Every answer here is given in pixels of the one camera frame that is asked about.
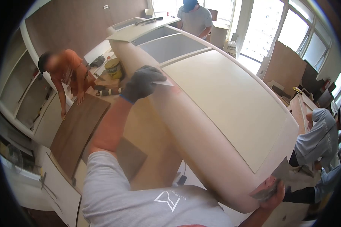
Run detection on person's left hand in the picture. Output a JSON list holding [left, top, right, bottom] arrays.
[[119, 65, 167, 105]]

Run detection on person's right hand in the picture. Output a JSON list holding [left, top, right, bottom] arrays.
[[250, 175, 286, 212]]

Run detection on person's left fingers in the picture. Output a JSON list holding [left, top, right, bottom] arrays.
[[132, 65, 167, 86]]

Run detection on person's right fingers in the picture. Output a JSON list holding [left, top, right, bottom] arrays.
[[250, 175, 286, 202]]

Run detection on metal putty knife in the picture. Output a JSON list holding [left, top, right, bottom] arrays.
[[249, 157, 291, 202]]

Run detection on yellow paint can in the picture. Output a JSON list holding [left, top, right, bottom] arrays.
[[104, 58, 124, 80]]

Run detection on striped roll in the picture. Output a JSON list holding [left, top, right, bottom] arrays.
[[99, 87, 123, 96]]

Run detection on long black tool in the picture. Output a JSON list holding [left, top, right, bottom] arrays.
[[135, 17, 163, 26]]

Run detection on large cream cabinet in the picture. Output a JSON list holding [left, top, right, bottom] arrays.
[[106, 17, 300, 214]]

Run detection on white sack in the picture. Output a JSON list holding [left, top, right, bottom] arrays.
[[223, 40, 238, 59]]

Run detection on small brown wood panel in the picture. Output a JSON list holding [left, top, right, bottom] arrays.
[[115, 137, 148, 182]]

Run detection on large brown wood panel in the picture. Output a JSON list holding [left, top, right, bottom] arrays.
[[50, 93, 112, 180]]

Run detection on leaning brown boards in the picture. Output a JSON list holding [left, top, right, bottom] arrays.
[[262, 40, 308, 97]]

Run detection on person's body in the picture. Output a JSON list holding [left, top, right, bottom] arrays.
[[82, 150, 237, 227]]

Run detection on large window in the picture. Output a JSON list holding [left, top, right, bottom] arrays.
[[239, 0, 341, 73]]

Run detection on low white cabinet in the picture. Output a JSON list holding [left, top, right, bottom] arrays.
[[0, 152, 83, 227]]

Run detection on electric fan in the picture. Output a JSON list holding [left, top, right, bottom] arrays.
[[4, 143, 24, 174]]

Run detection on white wall shelving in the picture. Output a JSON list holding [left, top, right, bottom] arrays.
[[0, 20, 74, 148]]

